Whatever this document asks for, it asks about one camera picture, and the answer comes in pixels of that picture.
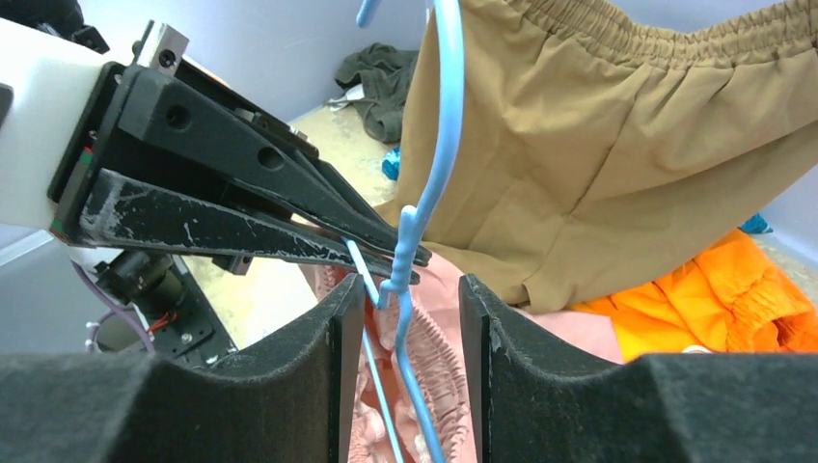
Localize tan khaki shorts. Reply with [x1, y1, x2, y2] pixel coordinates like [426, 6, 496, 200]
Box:
[373, 0, 818, 315]

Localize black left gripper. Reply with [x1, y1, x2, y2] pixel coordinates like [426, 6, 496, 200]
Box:
[47, 23, 398, 277]

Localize dark green shorts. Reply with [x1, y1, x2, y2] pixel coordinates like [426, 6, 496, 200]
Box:
[334, 42, 419, 144]

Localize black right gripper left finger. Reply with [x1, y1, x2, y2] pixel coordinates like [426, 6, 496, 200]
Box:
[1, 275, 366, 462]

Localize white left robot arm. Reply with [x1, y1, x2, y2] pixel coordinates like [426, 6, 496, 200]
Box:
[1, 1, 398, 366]

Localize pink shorts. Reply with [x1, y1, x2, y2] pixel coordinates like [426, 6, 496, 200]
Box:
[296, 252, 624, 463]

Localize orange shorts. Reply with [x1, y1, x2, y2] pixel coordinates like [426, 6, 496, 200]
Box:
[572, 231, 817, 361]

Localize light blue wire hanger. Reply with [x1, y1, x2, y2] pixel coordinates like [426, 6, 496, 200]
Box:
[345, 1, 465, 462]

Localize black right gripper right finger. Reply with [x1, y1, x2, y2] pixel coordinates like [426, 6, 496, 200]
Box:
[459, 275, 817, 462]

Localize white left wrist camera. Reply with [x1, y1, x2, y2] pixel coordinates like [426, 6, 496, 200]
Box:
[1, 19, 106, 229]

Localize blue patterned shorts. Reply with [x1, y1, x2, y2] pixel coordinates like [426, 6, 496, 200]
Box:
[381, 146, 401, 181]

